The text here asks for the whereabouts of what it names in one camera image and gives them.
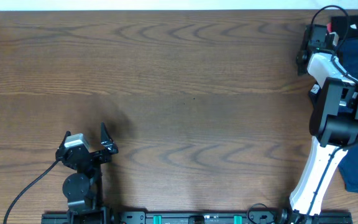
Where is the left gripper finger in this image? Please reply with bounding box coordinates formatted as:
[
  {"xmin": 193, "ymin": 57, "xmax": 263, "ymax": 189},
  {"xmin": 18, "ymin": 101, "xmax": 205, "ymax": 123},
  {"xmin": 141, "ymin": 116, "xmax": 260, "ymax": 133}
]
[
  {"xmin": 101, "ymin": 122, "xmax": 119, "ymax": 154},
  {"xmin": 58, "ymin": 131, "xmax": 71, "ymax": 149}
]

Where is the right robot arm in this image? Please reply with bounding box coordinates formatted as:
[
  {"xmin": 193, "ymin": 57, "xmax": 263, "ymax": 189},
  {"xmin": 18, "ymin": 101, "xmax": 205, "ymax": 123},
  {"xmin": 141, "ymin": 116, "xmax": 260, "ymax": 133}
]
[{"xmin": 282, "ymin": 24, "xmax": 358, "ymax": 223}]

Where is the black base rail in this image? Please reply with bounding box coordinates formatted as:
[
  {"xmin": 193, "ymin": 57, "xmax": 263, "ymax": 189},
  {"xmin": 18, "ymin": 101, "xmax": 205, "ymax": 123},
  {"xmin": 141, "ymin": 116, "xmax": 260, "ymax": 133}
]
[{"xmin": 41, "ymin": 207, "xmax": 353, "ymax": 224}]

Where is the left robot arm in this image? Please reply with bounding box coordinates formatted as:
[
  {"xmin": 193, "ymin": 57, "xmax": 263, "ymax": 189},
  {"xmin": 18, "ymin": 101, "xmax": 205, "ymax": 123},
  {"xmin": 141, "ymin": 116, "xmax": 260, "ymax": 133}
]
[{"xmin": 55, "ymin": 123, "xmax": 119, "ymax": 223}]

